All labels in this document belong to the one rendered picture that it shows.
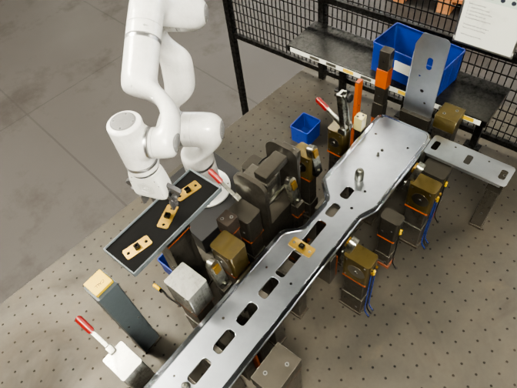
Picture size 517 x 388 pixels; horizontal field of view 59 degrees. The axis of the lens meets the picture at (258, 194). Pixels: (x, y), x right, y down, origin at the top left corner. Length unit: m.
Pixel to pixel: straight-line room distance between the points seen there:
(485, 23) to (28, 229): 2.70
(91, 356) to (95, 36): 3.31
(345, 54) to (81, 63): 2.74
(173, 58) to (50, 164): 2.20
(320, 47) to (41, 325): 1.60
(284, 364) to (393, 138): 0.92
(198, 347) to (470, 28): 1.46
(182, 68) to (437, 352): 1.22
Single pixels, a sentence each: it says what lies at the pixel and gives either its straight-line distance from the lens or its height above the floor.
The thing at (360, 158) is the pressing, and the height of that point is 1.00.
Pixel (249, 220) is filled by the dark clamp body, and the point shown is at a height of 1.08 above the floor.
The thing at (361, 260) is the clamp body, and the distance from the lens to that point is 1.39.
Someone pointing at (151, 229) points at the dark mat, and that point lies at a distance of 1.39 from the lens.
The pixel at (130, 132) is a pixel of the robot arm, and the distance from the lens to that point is 1.08.
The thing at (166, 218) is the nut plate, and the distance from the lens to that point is 1.39.
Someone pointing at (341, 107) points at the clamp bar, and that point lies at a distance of 1.61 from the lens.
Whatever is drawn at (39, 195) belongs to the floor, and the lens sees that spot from 3.36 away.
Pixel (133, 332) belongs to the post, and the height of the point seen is 0.87.
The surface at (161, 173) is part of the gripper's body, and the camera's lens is 1.21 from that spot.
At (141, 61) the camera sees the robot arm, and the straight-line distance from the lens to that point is 1.18.
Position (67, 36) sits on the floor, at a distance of 4.72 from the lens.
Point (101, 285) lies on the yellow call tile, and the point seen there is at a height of 1.16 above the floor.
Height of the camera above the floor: 2.26
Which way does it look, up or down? 53 degrees down
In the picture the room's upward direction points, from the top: 10 degrees counter-clockwise
